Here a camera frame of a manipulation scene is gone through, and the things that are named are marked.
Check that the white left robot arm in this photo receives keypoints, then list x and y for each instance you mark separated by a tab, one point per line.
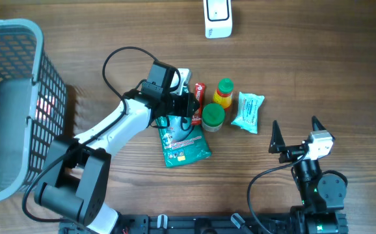
73	183

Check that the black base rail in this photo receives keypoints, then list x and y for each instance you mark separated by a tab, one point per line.
275	223

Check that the white barcode scanner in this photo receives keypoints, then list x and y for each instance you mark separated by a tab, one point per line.
218	18

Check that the green 3M gloves packet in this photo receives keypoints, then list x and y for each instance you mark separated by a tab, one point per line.
182	142

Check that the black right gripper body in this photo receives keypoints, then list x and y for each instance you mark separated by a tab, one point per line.
291	153

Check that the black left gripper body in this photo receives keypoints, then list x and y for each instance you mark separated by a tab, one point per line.
182	104

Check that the light blue tissue pack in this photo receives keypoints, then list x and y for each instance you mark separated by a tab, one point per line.
247	112

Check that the yellow bottle green cap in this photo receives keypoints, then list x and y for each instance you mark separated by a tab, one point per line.
223	93

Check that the grey plastic basket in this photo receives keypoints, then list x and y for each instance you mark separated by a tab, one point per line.
33	100

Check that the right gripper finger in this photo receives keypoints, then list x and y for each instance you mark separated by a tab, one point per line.
319	131
277	144

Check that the green lid jar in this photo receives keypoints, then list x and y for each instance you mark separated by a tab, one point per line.
213	116

